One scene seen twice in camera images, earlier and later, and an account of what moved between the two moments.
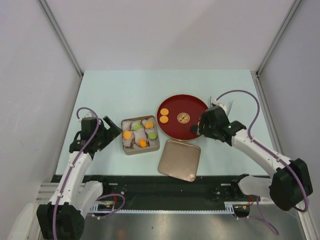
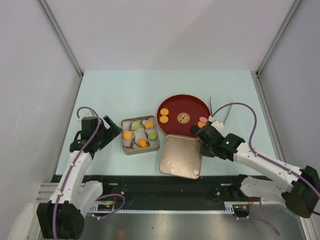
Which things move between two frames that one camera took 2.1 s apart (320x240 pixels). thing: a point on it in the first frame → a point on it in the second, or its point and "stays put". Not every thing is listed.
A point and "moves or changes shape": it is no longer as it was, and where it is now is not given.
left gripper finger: x=112 y=125 stays put
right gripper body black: x=204 y=125 → x=207 y=135
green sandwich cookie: x=152 y=135 stays put
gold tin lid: x=179 y=160 moves or changes shape
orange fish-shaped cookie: x=142 y=143 stays put
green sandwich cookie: x=137 y=126 stays put
